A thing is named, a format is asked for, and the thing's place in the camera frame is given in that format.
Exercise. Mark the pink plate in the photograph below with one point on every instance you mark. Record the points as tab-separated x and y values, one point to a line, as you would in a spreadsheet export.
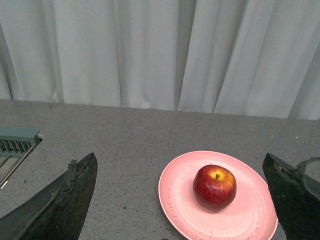
251	216

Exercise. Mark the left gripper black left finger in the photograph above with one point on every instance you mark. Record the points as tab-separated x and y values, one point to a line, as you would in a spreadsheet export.
59	210

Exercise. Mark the white curtain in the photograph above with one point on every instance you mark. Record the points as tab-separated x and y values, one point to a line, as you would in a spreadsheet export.
240	57

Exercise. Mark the red apple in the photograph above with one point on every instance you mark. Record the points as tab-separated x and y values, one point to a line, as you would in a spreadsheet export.
214	187

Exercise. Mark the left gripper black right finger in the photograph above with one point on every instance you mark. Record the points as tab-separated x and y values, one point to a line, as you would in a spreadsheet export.
296	197

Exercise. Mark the grey-green slotted rack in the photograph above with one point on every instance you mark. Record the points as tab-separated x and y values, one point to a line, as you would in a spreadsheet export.
16	143

